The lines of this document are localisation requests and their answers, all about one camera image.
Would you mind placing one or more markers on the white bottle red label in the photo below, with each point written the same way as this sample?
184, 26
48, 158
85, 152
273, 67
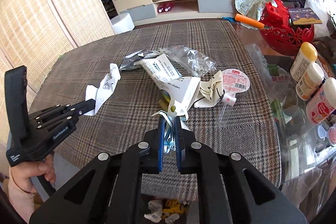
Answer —
323, 103

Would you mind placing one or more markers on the white tissue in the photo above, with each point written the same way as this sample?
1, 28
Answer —
172, 218

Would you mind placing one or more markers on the cream grey TV cabinet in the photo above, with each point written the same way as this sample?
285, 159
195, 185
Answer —
144, 12

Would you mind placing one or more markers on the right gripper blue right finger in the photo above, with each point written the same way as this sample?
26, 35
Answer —
230, 188

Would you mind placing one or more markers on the red plastic basket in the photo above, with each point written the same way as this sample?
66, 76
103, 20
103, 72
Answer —
279, 33

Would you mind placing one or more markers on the person's left hand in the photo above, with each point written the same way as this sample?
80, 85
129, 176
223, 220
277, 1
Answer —
23, 172

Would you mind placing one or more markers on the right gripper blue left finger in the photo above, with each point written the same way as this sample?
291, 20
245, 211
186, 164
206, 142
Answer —
107, 189

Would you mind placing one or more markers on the crumpled white black paper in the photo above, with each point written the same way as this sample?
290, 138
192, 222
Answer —
211, 92

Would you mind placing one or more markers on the dark book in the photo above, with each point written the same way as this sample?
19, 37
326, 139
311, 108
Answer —
303, 16

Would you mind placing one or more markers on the floral cloth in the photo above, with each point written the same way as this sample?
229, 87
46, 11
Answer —
251, 8

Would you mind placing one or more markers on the round pink foil lid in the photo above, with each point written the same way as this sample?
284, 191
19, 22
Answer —
235, 81

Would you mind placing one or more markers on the white barcode plastic bag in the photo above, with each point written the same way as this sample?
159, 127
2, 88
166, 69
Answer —
156, 208

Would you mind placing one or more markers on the white carton box trash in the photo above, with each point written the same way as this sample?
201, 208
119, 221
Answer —
172, 85

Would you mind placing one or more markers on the bamboo folding screen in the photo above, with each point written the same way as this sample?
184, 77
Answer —
35, 33

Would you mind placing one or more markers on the yellow wrapper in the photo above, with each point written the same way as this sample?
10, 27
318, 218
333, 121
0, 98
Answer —
173, 206

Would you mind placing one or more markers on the orange handled tool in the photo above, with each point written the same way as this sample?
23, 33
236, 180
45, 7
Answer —
249, 21

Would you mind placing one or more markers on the yellow cap white bottle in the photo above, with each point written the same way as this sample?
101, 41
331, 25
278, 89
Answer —
307, 54

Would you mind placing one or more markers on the white cap yellow-label bottle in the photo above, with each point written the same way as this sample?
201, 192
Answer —
310, 81

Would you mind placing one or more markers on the white blue ribbon trash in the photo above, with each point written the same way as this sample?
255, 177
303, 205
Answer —
175, 109

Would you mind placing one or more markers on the silver foil wrapper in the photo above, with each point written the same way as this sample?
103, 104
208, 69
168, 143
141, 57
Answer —
133, 60

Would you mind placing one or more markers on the dark trash bin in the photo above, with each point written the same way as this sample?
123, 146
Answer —
191, 214

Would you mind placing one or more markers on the white printed paper strip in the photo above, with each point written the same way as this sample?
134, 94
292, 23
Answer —
105, 90

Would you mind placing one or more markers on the white round stool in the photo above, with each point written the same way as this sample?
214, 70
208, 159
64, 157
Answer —
122, 23

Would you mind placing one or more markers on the clear plastic bag trash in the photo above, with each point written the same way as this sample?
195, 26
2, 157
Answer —
195, 62

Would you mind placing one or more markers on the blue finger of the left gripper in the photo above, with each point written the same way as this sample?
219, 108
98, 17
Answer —
73, 111
50, 112

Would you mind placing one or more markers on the brown plaid tablecloth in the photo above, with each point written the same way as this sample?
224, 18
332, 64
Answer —
132, 109

